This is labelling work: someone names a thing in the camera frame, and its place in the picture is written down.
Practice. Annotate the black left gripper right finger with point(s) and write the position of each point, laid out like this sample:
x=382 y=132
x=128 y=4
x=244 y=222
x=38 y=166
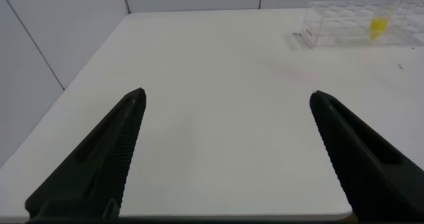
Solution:
x=371 y=171

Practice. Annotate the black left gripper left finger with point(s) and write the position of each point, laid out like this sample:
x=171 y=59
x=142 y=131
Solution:
x=99 y=171

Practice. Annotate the yellow liquid test tube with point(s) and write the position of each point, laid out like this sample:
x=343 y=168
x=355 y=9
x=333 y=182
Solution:
x=378 y=25

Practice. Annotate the clear acrylic test tube rack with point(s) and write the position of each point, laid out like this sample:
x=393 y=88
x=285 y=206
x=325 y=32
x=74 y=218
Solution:
x=331 y=25

